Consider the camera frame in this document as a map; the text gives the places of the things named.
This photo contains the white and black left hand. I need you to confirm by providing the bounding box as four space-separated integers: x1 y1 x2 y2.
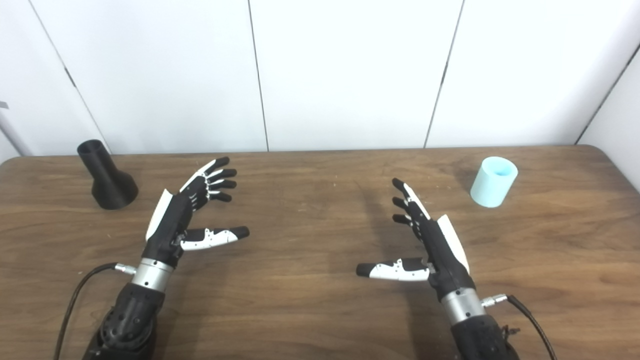
142 156 250 268

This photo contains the white and black right hand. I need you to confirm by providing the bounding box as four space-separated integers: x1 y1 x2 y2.
356 177 477 302

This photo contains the black funnel-shaped nozzle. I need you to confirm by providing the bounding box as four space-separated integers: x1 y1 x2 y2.
76 139 139 210

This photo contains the light-blue hose cylinder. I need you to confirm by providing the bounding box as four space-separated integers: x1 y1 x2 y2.
470 156 519 208

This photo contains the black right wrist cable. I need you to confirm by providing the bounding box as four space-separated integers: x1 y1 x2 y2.
481 294 558 360

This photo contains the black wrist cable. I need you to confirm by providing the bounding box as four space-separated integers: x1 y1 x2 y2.
481 294 558 360
53 262 137 360

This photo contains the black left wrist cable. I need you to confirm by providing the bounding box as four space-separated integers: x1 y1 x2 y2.
53 262 137 360

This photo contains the grey wall post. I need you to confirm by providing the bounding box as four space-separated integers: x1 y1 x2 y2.
0 101 33 157

